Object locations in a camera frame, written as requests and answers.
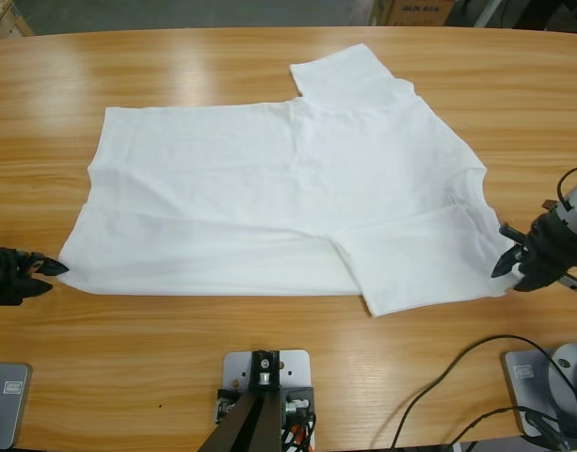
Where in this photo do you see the black corner bracket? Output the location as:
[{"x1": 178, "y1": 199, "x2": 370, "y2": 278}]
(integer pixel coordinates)
[
  {"x1": 279, "y1": 384, "x2": 316, "y2": 452},
  {"x1": 215, "y1": 386, "x2": 246, "y2": 421}
]

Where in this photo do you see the orange cable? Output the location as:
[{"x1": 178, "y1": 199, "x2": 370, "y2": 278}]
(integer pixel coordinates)
[{"x1": 287, "y1": 421, "x2": 313, "y2": 446}]

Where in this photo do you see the grey metal rack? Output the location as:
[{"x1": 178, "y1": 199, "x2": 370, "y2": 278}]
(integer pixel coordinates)
[{"x1": 445, "y1": 0, "x2": 577, "y2": 35}]

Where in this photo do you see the white Unitree t-shirt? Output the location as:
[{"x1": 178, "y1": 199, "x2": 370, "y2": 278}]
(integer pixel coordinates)
[{"x1": 56, "y1": 42, "x2": 518, "y2": 319}]

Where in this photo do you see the white AUX cardboard box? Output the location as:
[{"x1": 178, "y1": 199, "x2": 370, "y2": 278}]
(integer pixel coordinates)
[{"x1": 386, "y1": 0, "x2": 458, "y2": 27}]

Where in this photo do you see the dark brown camera post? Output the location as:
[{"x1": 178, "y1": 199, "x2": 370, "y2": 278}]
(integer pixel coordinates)
[{"x1": 196, "y1": 348, "x2": 284, "y2": 452}]

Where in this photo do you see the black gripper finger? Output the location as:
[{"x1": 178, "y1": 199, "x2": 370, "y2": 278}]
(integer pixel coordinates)
[
  {"x1": 510, "y1": 270, "x2": 537, "y2": 294},
  {"x1": 28, "y1": 252, "x2": 71, "y2": 279},
  {"x1": 490, "y1": 244, "x2": 525, "y2": 280},
  {"x1": 14, "y1": 276, "x2": 55, "y2": 299}
]

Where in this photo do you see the long black cable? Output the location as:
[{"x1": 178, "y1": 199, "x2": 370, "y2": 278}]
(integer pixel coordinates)
[{"x1": 370, "y1": 334, "x2": 577, "y2": 452}]

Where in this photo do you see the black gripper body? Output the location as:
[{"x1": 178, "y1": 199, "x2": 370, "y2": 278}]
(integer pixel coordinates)
[
  {"x1": 0, "y1": 243, "x2": 35, "y2": 307},
  {"x1": 521, "y1": 211, "x2": 577, "y2": 293}
]

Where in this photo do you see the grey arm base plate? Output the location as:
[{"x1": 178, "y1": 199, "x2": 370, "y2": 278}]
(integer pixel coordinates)
[
  {"x1": 0, "y1": 361, "x2": 34, "y2": 451},
  {"x1": 504, "y1": 342, "x2": 577, "y2": 439}
]

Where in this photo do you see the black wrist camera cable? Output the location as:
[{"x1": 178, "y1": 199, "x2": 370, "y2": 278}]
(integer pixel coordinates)
[{"x1": 555, "y1": 164, "x2": 577, "y2": 204}]

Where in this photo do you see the white mount plate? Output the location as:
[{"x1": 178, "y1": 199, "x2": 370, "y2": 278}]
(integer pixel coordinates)
[{"x1": 221, "y1": 348, "x2": 313, "y2": 452}]

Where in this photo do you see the tangled black cable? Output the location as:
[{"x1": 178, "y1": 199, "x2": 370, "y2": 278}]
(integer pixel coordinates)
[{"x1": 450, "y1": 404, "x2": 577, "y2": 452}]

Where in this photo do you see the wooden crate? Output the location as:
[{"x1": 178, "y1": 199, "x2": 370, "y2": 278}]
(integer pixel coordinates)
[{"x1": 0, "y1": 0, "x2": 35, "y2": 38}]

